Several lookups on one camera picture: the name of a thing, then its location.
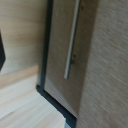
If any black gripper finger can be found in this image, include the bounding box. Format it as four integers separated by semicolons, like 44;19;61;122
0;31;6;72

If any large brown drawer front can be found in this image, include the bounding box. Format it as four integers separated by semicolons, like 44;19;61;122
43;0;99;118

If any brown wooden drawer cabinet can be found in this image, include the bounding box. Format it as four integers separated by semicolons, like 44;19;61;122
35;0;128;128

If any narrow brown drawer front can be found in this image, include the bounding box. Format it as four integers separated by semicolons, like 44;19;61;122
76;0;128;128

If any long silver drawer handle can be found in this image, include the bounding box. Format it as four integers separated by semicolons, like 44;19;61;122
63;0;82;81

